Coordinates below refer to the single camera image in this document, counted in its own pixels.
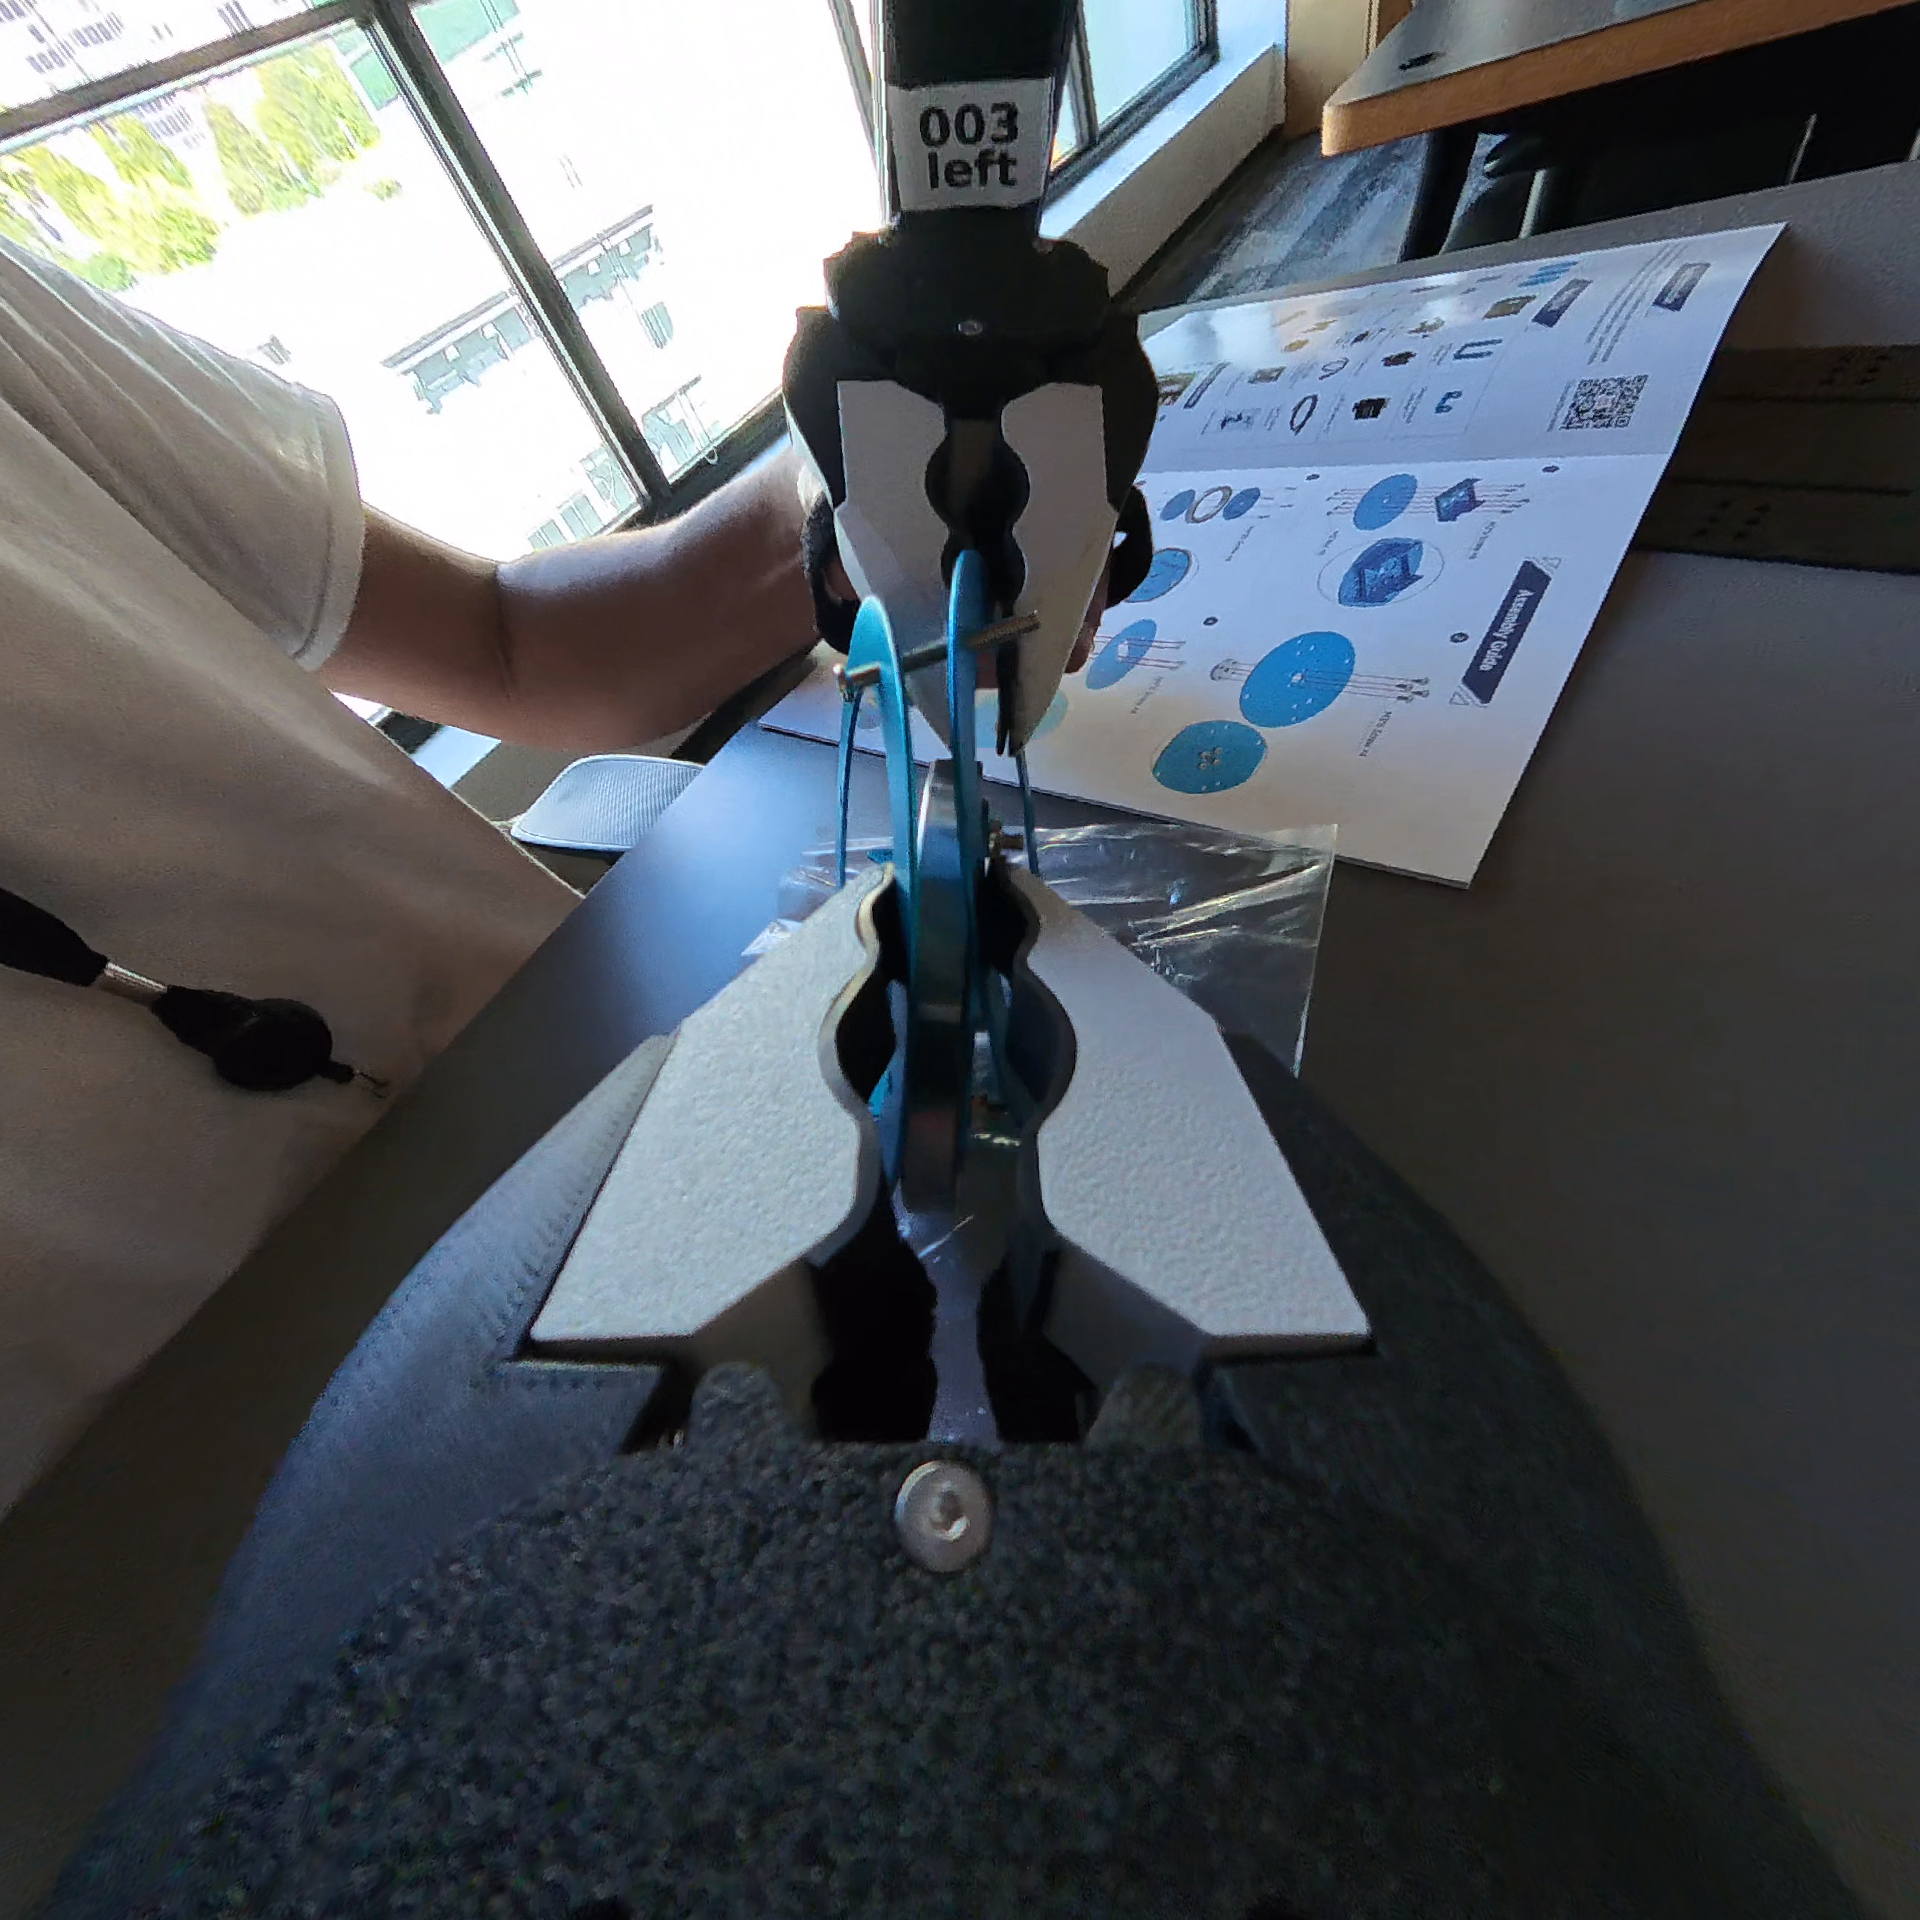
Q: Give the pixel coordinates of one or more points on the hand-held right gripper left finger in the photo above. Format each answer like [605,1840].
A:
[721,1185]

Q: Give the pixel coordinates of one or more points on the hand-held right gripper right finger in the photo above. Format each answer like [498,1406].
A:
[1185,1185]

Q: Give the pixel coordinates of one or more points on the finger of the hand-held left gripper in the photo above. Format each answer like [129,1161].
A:
[885,511]
[1073,511]

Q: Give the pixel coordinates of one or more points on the long metal screw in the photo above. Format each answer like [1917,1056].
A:
[931,656]

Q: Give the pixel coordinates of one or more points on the blue round bearing base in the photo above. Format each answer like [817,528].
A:
[937,974]

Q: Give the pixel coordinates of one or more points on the person's left forearm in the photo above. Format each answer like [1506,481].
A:
[599,630]

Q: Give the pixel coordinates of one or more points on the person's left hand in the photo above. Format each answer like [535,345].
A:
[1110,609]

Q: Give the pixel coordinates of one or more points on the clear plastic bag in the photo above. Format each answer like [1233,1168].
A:
[1200,916]

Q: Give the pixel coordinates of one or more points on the office window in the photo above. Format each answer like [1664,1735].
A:
[675,196]

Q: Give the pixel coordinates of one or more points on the grey mesh office chair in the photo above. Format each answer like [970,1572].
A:
[599,797]

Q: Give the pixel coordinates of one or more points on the printed assembly guide sheet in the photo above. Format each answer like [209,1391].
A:
[1499,781]

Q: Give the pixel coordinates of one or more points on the wooden office table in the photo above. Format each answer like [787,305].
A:
[1575,76]

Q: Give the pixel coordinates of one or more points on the black flat plate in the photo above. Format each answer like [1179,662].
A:
[1799,495]

